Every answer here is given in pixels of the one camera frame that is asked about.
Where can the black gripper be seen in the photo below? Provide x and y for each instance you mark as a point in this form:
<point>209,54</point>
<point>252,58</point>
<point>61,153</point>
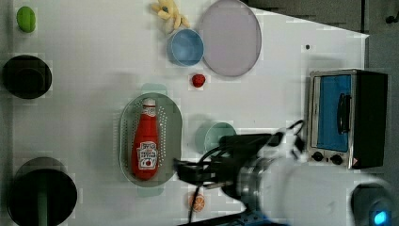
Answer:
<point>220,167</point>

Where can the red ketchup bottle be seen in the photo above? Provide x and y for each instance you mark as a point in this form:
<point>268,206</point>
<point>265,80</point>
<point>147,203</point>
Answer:
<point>145,149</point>

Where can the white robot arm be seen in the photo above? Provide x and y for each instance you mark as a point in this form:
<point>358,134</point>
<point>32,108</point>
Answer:
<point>277,190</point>

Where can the green oval strainer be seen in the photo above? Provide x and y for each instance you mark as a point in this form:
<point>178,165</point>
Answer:
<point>169,126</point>

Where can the green mug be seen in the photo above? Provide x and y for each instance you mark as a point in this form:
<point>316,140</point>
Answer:
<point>209,133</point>

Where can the orange slice toy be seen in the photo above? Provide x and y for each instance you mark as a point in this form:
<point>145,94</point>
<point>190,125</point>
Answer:
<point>196,202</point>

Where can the small red tomato toy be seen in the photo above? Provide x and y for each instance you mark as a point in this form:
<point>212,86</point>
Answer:
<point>198,80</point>

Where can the blue bowl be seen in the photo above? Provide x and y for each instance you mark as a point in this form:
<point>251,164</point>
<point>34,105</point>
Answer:
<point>185,48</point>

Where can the grey round plate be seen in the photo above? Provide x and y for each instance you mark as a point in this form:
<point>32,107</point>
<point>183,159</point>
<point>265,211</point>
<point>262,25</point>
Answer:
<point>232,37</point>

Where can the black toaster oven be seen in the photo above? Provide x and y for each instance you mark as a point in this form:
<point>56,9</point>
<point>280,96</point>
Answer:
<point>347,111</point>

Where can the black cylinder cup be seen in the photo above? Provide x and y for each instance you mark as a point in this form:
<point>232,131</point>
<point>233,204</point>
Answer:
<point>42,193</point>

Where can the small black cylinder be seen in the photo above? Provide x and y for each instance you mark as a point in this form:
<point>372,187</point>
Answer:
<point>27,77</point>

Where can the green lime toy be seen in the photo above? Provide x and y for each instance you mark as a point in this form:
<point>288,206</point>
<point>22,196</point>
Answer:
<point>26,19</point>

